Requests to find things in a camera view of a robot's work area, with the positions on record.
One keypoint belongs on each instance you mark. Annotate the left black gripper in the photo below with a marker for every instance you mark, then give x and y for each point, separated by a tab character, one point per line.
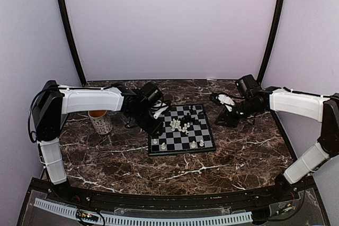
153	129

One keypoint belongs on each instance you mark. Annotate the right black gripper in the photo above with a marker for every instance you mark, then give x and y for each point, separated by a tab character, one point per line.
225	115

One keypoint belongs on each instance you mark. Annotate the black grey chessboard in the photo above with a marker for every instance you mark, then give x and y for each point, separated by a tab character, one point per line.
183	124

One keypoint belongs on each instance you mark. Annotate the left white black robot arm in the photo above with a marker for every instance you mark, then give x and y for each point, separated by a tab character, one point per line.
52	106

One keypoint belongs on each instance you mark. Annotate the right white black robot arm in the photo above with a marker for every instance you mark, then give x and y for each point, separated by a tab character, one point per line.
319	111

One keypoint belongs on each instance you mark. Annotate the white patterned mug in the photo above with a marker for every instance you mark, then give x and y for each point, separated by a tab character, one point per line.
101	121

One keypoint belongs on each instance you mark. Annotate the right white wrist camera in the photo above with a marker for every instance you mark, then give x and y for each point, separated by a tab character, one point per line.
222	99

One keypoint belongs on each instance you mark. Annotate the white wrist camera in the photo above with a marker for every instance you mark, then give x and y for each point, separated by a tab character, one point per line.
222	99
158	109

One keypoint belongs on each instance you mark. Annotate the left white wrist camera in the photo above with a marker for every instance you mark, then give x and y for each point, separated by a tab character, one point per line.
158	109

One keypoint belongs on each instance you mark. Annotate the white slotted cable duct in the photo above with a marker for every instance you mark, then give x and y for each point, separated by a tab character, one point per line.
141	217

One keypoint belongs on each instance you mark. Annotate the black front rail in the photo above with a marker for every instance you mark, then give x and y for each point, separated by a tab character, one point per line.
251	199

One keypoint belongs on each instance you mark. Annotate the right black frame post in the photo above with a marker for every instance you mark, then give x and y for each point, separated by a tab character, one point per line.
271	39

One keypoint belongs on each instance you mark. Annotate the black frame post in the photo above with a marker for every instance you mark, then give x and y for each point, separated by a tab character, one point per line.
271	39
71	41

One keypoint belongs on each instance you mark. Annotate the left black frame post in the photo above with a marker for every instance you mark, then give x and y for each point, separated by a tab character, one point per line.
71	41

